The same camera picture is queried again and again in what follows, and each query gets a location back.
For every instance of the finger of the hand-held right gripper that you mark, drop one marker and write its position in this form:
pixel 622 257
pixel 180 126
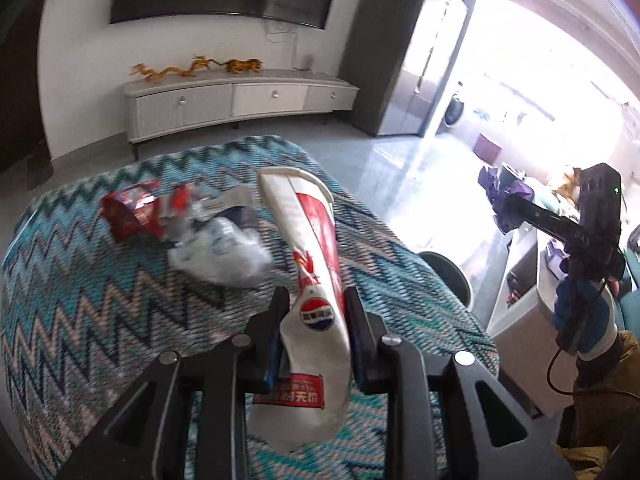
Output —
pixel 540 216

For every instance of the crumpled white wrapper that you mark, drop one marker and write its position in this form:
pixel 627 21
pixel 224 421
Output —
pixel 220 255

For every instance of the red and white paper cup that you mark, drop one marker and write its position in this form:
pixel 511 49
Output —
pixel 310 240

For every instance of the grey washing machine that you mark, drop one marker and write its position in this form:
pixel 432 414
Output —
pixel 454 110

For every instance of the red snack wrapper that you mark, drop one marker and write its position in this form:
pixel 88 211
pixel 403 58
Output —
pixel 132 210

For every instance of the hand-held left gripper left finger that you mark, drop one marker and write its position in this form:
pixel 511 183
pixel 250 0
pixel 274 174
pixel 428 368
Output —
pixel 272 345

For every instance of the grey steel refrigerator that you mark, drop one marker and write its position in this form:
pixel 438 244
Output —
pixel 395 60

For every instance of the purple stool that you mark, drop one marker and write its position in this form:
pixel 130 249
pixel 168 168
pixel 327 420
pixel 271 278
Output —
pixel 486 146

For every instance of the dark brown door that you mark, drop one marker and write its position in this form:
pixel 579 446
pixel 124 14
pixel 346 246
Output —
pixel 22 85

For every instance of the golden tiger figurine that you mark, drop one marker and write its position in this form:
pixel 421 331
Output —
pixel 242 66

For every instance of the purple wrapper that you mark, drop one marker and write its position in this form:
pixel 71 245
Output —
pixel 500 200

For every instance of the person's right hand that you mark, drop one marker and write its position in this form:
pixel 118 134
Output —
pixel 587 310

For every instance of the white television console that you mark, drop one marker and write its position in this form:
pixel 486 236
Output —
pixel 200 105

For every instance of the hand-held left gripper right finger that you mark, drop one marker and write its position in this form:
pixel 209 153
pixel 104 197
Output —
pixel 355 340

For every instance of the person's right forearm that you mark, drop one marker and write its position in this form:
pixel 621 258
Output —
pixel 610 400

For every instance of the beige coffee table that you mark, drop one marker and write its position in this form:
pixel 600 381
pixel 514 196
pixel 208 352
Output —
pixel 520 310

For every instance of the golden dragon figurine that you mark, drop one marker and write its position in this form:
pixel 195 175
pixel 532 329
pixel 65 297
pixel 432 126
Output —
pixel 167 71

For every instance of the zigzag knitted blanket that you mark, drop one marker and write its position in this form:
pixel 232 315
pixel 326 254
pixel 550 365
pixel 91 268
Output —
pixel 100 300

